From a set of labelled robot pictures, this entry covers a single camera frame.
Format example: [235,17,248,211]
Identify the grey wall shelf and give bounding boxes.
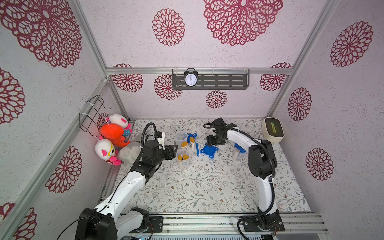
[171,69,250,90]

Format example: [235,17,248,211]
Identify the cream box green window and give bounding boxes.
[262,117,285,143]

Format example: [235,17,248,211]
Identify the white plush yellow glasses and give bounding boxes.
[95,136,122,166]

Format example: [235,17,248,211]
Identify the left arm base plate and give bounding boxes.
[131,216,164,234]

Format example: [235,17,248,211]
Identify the clear plastic container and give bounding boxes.
[177,150,191,171]
[175,131,188,149]
[233,148,246,161]

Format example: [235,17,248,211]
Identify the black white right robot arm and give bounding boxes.
[204,118,277,240]

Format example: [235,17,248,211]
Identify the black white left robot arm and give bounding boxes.
[75,122,178,240]

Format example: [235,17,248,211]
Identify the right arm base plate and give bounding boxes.
[242,210,285,233]

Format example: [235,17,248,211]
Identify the blue lid front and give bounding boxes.
[234,143,247,154]

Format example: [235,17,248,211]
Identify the blue toothbrush case back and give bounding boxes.
[196,143,200,156]

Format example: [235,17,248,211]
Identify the red orange plush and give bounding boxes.
[100,124,130,148]

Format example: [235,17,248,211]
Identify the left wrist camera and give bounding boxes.
[156,132,165,149]

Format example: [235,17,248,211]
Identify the black wire basket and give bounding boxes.
[78,95,112,137]

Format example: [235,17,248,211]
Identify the white pink plush top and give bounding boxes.
[107,114,131,130]

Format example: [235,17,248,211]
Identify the black alarm clock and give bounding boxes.
[184,68,199,87]

